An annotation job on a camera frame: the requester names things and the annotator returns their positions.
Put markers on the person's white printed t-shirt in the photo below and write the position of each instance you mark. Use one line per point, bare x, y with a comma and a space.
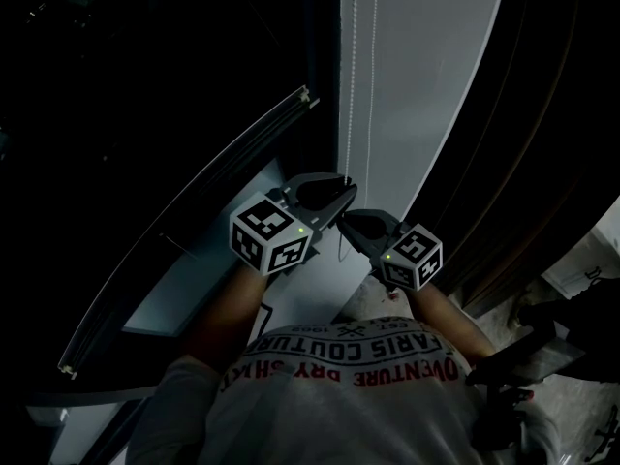
339, 405

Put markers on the black metal floor stand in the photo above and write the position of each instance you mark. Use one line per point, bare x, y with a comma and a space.
605, 434

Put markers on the grey insect screen bar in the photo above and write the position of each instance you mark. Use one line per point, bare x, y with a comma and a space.
295, 106

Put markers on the white cabinet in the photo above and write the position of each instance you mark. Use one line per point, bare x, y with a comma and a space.
591, 255

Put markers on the small red white object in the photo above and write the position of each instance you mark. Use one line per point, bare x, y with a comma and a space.
393, 295

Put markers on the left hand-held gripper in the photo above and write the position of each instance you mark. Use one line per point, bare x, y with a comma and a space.
266, 235

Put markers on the dark framed window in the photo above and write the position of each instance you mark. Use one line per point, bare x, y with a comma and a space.
324, 66

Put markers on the black chest-mounted phone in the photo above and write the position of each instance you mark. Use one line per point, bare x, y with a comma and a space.
523, 356

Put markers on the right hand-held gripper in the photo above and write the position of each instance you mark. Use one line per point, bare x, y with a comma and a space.
412, 259

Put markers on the dark brown curtain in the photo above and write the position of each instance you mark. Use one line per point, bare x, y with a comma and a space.
533, 114

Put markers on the person's left forearm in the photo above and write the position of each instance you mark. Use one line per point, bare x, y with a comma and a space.
232, 313

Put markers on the person's right forearm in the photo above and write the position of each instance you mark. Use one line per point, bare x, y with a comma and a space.
450, 322

